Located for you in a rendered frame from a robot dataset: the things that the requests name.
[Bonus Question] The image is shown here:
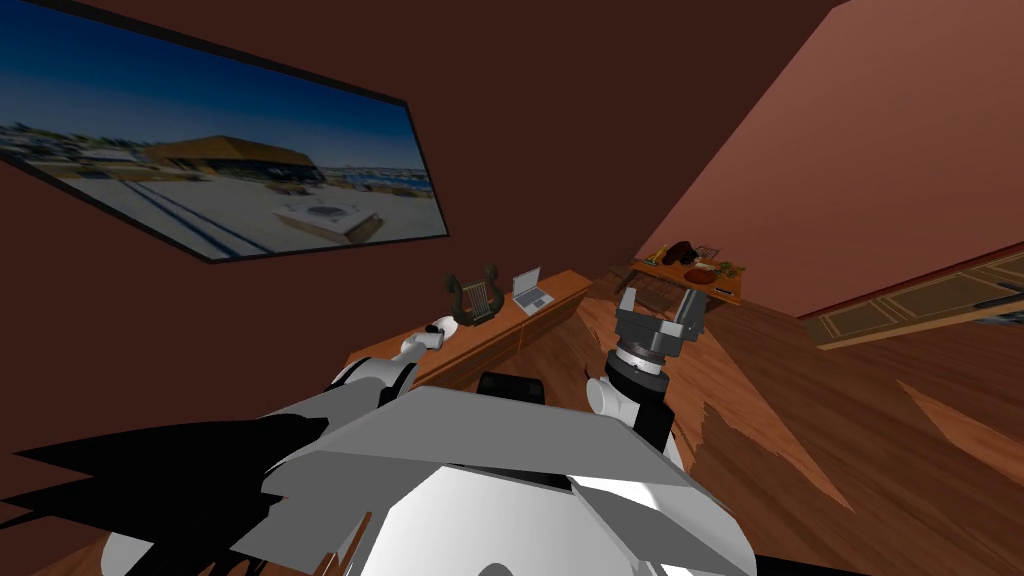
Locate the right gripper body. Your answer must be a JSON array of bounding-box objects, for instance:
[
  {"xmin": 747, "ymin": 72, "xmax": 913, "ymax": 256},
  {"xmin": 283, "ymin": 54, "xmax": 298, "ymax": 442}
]
[{"xmin": 613, "ymin": 307, "xmax": 707, "ymax": 363}]

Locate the wooden table with things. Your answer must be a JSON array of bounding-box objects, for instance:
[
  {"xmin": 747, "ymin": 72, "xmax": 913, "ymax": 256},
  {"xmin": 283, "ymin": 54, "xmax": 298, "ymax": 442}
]
[{"xmin": 630, "ymin": 239, "xmax": 747, "ymax": 308}]

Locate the wooden sideboard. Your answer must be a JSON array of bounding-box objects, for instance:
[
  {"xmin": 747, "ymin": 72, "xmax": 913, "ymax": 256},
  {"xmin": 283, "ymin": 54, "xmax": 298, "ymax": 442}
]
[{"xmin": 343, "ymin": 263, "xmax": 595, "ymax": 393}]

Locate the pale panelled cabinet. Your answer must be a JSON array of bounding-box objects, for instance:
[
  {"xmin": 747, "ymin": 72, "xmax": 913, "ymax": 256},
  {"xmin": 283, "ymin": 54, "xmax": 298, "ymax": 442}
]
[{"xmin": 799, "ymin": 248, "xmax": 1024, "ymax": 352}]

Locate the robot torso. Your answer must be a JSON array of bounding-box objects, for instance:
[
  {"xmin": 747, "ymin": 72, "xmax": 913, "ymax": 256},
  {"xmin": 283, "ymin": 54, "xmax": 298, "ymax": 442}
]
[{"xmin": 102, "ymin": 371, "xmax": 760, "ymax": 576}]

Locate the large framed landscape picture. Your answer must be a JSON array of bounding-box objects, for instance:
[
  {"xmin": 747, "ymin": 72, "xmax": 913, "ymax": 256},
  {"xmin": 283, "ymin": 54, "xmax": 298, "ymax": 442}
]
[{"xmin": 0, "ymin": 0, "xmax": 451, "ymax": 265}]

